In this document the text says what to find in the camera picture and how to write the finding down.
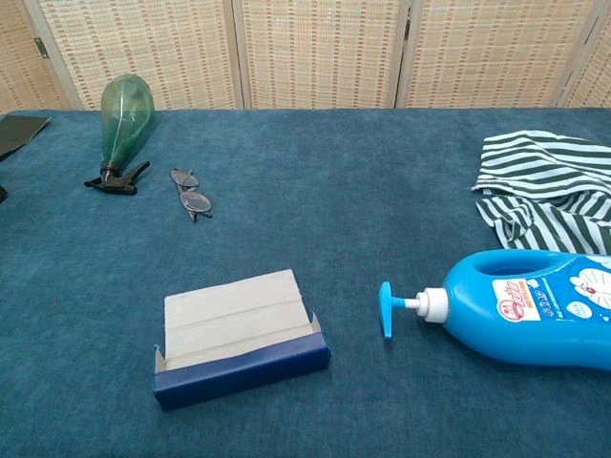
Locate blue and white box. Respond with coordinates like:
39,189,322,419
152,268,330,412

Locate thin-framed eyeglasses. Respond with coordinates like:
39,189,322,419
169,167,214,223

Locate dark object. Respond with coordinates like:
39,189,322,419
0,115,53,204

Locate blue velvet tablecloth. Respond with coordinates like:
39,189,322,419
0,108,611,458

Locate woven bamboo folding screen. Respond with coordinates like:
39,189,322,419
0,0,611,112

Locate green plastic spray bottle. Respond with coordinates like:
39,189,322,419
84,74,157,197

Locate blue pump detergent bottle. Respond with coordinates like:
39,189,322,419
379,248,611,372

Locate green white striped cloth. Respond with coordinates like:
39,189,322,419
471,133,611,254

